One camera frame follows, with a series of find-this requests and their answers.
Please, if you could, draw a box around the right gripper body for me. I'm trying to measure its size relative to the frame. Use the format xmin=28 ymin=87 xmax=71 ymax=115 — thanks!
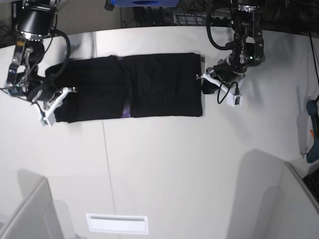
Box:
xmin=25 ymin=74 xmax=57 ymax=102

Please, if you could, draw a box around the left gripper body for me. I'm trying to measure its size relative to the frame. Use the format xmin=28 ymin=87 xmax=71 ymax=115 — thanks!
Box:
xmin=213 ymin=58 xmax=247 ymax=84

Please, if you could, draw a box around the black T-shirt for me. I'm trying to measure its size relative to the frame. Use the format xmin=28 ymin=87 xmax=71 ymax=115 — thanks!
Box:
xmin=54 ymin=53 xmax=203 ymax=123

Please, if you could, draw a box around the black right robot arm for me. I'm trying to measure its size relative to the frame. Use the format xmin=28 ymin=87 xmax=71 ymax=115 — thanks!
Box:
xmin=1 ymin=0 xmax=75 ymax=110

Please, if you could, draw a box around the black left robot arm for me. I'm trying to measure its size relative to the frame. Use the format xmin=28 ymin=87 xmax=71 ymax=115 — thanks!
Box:
xmin=206 ymin=0 xmax=266 ymax=88

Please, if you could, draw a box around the blue box under table edge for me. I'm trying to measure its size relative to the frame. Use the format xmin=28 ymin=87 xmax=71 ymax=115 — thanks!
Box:
xmin=111 ymin=0 xmax=179 ymax=7

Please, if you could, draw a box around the white left partition panel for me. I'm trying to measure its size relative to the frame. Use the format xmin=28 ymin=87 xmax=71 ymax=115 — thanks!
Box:
xmin=0 ymin=177 xmax=64 ymax=239

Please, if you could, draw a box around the white partition panel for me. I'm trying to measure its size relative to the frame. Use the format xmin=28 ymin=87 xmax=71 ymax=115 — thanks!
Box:
xmin=0 ymin=177 xmax=64 ymax=239
xmin=263 ymin=162 xmax=319 ymax=239

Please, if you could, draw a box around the black keyboard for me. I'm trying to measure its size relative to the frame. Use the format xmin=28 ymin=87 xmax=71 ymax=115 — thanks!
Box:
xmin=303 ymin=169 xmax=319 ymax=201

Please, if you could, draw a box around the white right partition panel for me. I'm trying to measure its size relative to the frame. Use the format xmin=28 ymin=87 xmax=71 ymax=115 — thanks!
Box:
xmin=263 ymin=162 xmax=319 ymax=239

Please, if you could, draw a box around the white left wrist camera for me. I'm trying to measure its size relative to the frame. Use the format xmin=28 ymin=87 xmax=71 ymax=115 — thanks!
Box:
xmin=209 ymin=78 xmax=243 ymax=107

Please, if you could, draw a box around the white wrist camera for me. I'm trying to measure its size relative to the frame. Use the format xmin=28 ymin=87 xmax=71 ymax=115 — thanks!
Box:
xmin=209 ymin=78 xmax=243 ymax=107
xmin=36 ymin=94 xmax=66 ymax=127

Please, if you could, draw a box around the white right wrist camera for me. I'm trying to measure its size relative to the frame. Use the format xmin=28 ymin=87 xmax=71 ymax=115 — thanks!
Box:
xmin=36 ymin=94 xmax=66 ymax=127

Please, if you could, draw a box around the blue handled tool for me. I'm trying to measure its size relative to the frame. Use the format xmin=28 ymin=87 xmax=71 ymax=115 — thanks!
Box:
xmin=306 ymin=100 xmax=319 ymax=163

